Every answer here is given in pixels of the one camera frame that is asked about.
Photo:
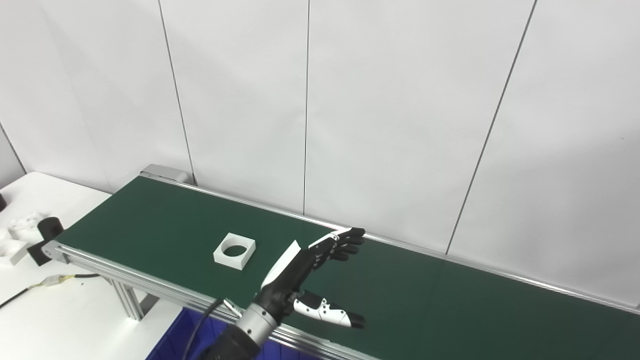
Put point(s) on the aluminium conveyor leg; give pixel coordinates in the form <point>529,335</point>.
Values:
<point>129,300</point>

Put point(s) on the green conveyor belt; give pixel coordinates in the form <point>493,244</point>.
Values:
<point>150,287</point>
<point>425,295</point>

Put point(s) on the blue plastic bin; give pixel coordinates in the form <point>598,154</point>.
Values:
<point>172,342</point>

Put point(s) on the white square part with hole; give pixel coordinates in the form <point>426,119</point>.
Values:
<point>245,257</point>

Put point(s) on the white plastic part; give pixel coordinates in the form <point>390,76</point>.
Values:
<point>25,226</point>
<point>11,250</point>

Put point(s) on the grey conveyor end housing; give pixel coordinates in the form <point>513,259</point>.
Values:
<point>165,172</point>

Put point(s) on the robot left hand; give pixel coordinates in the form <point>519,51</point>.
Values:
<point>292,272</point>

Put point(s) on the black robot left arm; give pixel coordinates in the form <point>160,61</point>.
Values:
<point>245,335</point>

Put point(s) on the black cylinder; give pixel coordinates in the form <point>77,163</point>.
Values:
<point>49,227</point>

